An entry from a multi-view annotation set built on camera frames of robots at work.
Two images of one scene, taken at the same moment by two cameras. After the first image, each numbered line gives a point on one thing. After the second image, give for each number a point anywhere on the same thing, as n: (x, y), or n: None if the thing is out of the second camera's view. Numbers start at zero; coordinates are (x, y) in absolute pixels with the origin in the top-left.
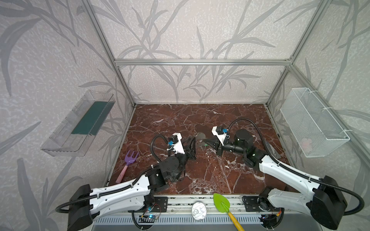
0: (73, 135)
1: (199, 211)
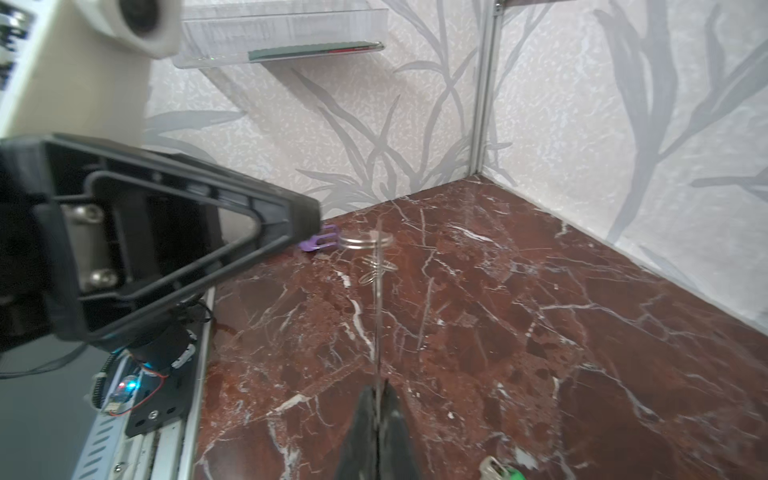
0: (216, 32)
1: None
